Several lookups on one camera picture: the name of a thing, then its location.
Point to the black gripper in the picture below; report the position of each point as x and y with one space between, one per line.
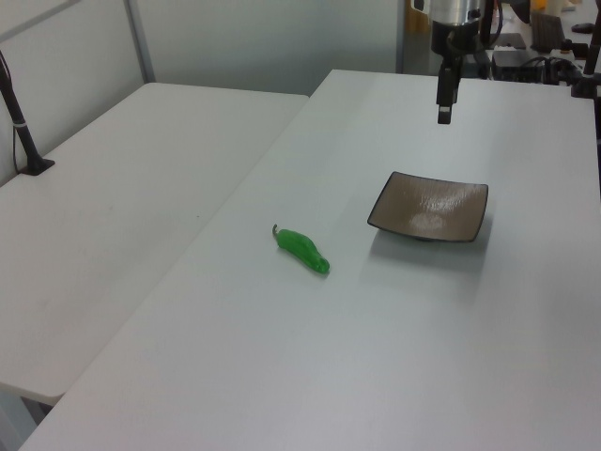
457 40

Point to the green chili pepper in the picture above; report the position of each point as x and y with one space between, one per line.
300 246

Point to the square brown ceramic plate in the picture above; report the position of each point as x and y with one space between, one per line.
422 206

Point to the black electronics box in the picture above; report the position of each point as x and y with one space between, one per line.
509 65

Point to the brown cardboard panel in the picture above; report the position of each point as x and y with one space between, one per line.
418 16

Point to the dark ribbed object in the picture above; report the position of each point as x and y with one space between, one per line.
545 30

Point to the black computer mouse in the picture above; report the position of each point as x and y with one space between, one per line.
583 27

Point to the white side table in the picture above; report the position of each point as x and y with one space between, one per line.
117 188

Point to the grey partition frame post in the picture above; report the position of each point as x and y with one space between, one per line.
141 42

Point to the black camera stand white band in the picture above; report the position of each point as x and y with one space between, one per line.
21 136

